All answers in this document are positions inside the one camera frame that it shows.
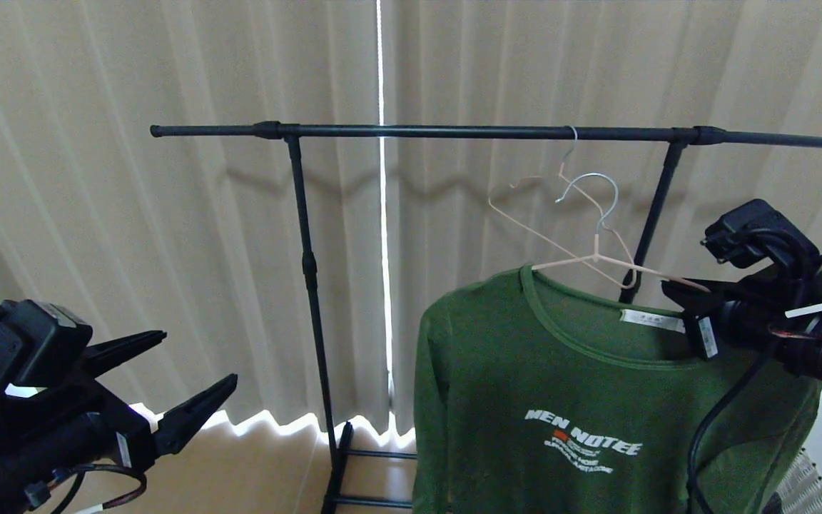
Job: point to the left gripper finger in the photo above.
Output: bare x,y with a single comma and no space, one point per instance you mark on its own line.
118,353
190,421

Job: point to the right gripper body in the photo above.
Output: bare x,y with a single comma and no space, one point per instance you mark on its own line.
810,343

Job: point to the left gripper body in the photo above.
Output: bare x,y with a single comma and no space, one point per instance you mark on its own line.
47,450

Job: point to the pink clothes hanger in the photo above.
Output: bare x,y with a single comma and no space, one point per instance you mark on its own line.
525,224
596,246

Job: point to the green printed shirt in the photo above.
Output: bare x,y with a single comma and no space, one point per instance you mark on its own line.
525,371

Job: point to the white laundry basket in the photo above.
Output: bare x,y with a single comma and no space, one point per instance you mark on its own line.
807,489

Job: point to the black clothes rack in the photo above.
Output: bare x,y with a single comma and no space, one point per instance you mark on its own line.
454,131

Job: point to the beige curtain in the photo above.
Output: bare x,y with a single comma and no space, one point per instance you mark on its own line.
133,214

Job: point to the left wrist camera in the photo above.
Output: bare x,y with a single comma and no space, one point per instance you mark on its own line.
33,343

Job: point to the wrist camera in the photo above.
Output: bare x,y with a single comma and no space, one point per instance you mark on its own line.
753,228
33,343

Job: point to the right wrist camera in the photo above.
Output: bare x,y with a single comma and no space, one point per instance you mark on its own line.
753,228

